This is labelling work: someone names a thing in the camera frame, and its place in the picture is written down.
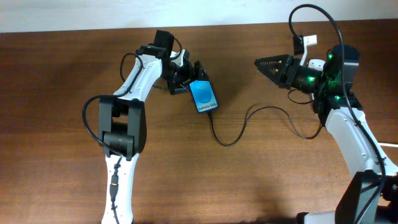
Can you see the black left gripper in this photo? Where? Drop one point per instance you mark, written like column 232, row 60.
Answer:
column 188, row 77

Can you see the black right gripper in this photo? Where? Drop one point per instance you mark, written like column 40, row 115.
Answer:
column 280, row 79

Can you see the blue Galaxy smartphone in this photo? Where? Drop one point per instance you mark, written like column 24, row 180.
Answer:
column 203, row 96

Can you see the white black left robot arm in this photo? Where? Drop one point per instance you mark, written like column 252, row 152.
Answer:
column 122, row 117

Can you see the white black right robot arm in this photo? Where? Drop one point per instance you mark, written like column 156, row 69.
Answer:
column 371, row 196

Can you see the white power strip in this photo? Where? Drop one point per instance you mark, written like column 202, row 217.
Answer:
column 316, row 64

